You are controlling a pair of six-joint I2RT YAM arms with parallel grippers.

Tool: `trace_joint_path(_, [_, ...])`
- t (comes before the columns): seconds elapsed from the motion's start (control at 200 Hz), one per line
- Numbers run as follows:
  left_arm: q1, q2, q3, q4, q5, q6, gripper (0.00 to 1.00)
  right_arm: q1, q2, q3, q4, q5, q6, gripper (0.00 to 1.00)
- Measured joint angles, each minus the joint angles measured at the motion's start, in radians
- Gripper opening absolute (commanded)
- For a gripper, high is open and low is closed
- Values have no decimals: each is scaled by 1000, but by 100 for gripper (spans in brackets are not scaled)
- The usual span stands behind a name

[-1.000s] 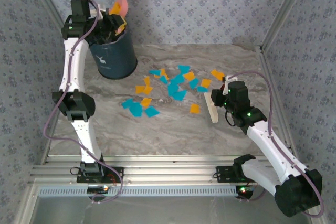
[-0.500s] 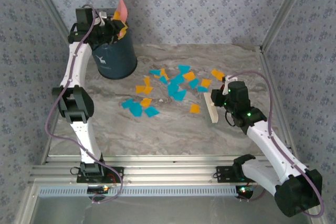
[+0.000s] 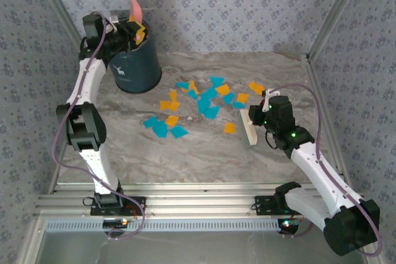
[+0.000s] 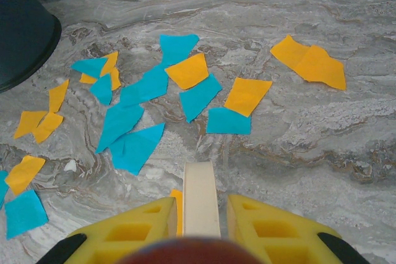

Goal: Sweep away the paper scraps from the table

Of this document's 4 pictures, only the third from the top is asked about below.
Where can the cream hand brush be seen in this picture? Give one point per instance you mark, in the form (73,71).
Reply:
(250,131)

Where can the blue paper scrap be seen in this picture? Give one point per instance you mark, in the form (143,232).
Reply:
(216,80)
(212,112)
(182,85)
(208,94)
(192,94)
(150,122)
(228,98)
(161,129)
(237,105)
(179,132)
(203,105)

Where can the pink plastic dustpan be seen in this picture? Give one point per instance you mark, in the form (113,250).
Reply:
(136,9)

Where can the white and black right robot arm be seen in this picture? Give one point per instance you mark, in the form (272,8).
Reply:
(321,171)

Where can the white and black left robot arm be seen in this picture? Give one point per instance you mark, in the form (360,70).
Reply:
(89,84)

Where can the dark blue deer trash bin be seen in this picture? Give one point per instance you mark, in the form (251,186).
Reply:
(139,69)

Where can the small controller board with LEDs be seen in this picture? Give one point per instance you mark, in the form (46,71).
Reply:
(116,223)
(287,225)

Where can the grey sheet metal panel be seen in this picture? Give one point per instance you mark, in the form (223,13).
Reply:
(201,250)

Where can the aluminium frame post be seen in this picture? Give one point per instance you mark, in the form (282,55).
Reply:
(335,13)
(63,13)

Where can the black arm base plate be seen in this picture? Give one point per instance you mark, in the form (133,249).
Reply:
(137,202)
(263,202)

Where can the aluminium extrusion rail bed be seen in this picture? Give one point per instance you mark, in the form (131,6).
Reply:
(201,197)

